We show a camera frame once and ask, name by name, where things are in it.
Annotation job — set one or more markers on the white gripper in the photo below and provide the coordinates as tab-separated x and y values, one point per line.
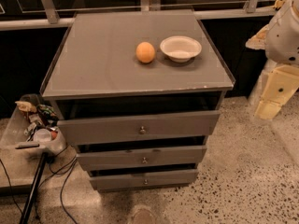
284	36

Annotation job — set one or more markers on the grey bottom drawer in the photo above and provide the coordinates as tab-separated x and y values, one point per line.
152	179

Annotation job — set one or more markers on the grey drawer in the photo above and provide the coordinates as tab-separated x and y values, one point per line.
145	157
152	179
137	128

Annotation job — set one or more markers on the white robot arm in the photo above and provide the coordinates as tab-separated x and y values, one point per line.
282	47

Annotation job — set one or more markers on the grey top drawer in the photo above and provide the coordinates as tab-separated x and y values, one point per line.
137	128

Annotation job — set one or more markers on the grey middle drawer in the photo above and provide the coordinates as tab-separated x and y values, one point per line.
145	157

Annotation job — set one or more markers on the grey drawer cabinet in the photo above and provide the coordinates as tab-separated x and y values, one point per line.
96	74

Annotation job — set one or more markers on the white paper bowl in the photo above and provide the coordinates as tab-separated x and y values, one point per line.
180	49

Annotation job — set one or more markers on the orange fruit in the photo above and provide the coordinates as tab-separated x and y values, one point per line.
145	52

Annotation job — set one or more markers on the colourful snack bag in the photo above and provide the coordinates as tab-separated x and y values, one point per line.
47	112

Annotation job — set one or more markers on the white cup in bin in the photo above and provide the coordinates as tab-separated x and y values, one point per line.
42	135

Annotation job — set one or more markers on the clear plastic bin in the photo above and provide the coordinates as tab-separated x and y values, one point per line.
25	121

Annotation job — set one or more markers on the black tripod leg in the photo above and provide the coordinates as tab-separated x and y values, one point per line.
33	190

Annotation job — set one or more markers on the yellow clamp on rail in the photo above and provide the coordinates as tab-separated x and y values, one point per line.
278	4

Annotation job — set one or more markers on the metal window rail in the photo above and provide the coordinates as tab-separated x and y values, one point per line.
36	14

